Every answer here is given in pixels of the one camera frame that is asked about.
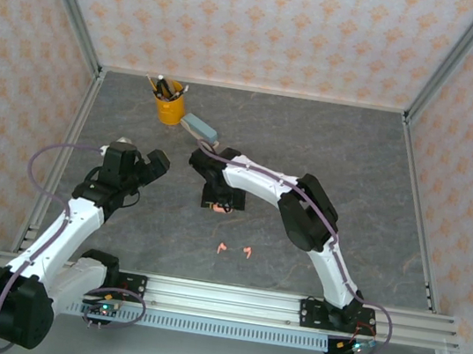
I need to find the yellow pencil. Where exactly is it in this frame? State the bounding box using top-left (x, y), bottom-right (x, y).
top-left (143, 75), bottom-right (161, 96)

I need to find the pink earbuds charging case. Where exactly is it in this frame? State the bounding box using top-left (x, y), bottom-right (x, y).
top-left (211, 202), bottom-right (234, 217)

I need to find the grey board eraser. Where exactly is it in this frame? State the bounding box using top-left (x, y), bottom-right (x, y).
top-left (178, 111), bottom-right (224, 148)

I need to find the aluminium table edge rail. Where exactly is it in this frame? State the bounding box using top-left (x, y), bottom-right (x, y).
top-left (374, 112), bottom-right (468, 316)
top-left (9, 60), bottom-right (107, 265)
top-left (99, 62), bottom-right (410, 118)

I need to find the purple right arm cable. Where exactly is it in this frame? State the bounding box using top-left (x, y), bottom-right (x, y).
top-left (166, 137), bottom-right (418, 354)

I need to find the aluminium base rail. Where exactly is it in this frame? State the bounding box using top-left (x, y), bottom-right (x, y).
top-left (0, 251), bottom-right (463, 353)

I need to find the yellow pen cup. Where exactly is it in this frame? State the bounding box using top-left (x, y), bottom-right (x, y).
top-left (151, 78), bottom-right (191, 128)

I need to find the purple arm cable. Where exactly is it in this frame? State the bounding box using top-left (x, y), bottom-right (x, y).
top-left (0, 133), bottom-right (170, 354)
top-left (166, 137), bottom-right (418, 354)

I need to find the aluminium frame post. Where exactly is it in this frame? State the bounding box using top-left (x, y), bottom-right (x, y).
top-left (403, 0), bottom-right (473, 131)
top-left (14, 0), bottom-right (115, 80)

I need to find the black marker pen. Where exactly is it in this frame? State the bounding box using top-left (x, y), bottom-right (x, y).
top-left (162, 79), bottom-right (179, 100)

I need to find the white tipped pen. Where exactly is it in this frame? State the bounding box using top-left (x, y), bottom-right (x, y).
top-left (172, 82), bottom-right (189, 102)

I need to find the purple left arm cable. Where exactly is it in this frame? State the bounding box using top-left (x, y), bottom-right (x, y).
top-left (0, 133), bottom-right (170, 354)

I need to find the grey slotted cable duct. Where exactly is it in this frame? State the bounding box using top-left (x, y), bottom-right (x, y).
top-left (51, 297), bottom-right (332, 354)

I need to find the black pen white cap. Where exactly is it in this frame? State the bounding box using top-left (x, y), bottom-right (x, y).
top-left (154, 74), bottom-right (168, 99)

